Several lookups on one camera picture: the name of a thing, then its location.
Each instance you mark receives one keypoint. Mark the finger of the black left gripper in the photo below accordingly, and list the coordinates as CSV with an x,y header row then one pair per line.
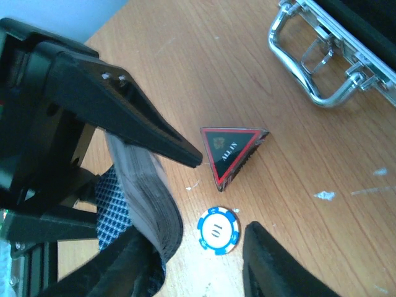
x,y
26,232

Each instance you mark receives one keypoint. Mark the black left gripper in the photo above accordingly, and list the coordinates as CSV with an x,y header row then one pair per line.
x,y
42,142

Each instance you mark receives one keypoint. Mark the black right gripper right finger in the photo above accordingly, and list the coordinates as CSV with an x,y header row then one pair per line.
x,y
270,270

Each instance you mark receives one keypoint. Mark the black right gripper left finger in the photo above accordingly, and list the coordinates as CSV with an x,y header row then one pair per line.
x,y
129,266

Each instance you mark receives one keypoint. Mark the poker chip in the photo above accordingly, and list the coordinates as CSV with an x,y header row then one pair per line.
x,y
218,230

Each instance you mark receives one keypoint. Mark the grey card deck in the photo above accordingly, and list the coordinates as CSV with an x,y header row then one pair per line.
x,y
135,191

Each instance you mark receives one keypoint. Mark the aluminium poker chip case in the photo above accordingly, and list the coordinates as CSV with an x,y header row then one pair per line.
x,y
362,32

